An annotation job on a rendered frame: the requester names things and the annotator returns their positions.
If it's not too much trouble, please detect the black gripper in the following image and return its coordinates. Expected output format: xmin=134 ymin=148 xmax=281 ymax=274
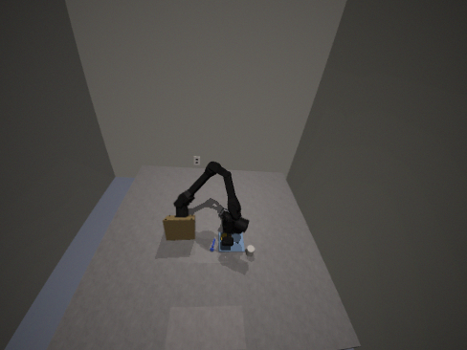
xmin=222 ymin=217 xmax=234 ymax=246

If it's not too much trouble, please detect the grey cylinder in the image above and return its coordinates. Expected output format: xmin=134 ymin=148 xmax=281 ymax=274
xmin=246 ymin=245 xmax=255 ymax=256

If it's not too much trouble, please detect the dark grey dish rack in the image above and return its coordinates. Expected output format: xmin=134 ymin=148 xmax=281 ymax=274
xmin=218 ymin=208 xmax=228 ymax=218

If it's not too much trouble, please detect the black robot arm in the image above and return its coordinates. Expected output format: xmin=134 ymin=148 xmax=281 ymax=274
xmin=174 ymin=162 xmax=250 ymax=234

